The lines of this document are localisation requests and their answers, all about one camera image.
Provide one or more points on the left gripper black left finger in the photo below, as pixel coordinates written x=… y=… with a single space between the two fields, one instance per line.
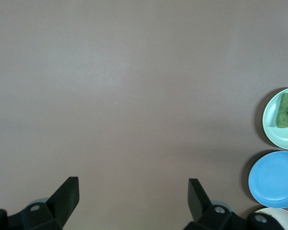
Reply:
x=62 y=201

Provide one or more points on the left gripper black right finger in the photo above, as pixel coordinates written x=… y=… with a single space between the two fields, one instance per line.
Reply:
x=199 y=204

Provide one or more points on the green lettuce leaf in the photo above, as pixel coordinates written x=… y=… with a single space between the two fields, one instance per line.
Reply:
x=285 y=112

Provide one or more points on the blue plate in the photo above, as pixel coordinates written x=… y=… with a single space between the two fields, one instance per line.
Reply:
x=276 y=179

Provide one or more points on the light green plate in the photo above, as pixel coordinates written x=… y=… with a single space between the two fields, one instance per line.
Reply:
x=278 y=137

